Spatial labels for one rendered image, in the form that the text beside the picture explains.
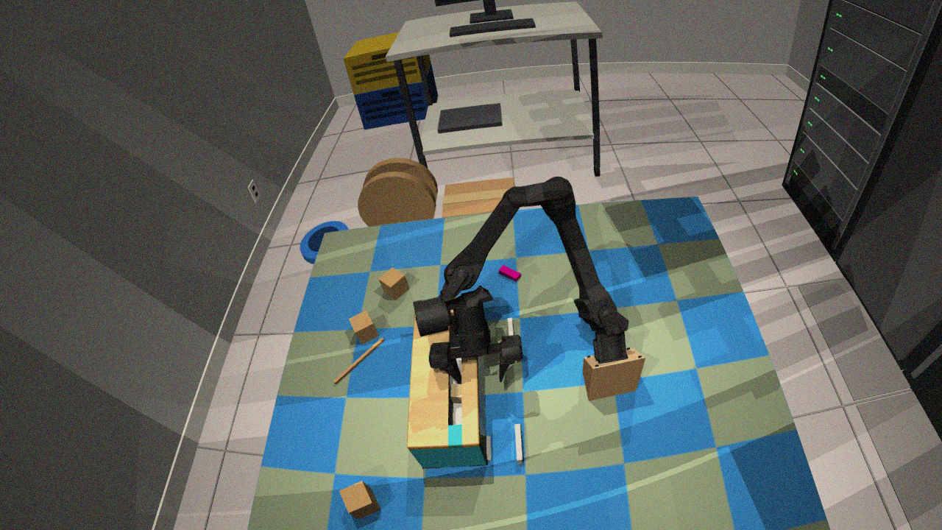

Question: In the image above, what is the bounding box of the long tan wooden stick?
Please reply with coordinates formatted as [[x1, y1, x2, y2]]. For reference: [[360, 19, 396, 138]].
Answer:
[[333, 337, 384, 385]]

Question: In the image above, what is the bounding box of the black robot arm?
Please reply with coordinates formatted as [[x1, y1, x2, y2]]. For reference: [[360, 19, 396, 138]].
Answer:
[[413, 177, 629, 364]]

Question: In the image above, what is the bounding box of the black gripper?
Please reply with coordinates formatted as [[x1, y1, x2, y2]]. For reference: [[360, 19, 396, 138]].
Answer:
[[429, 320, 523, 384]]

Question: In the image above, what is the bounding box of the small magenta block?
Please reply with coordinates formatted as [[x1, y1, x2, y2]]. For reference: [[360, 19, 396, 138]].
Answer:
[[499, 265, 522, 281]]

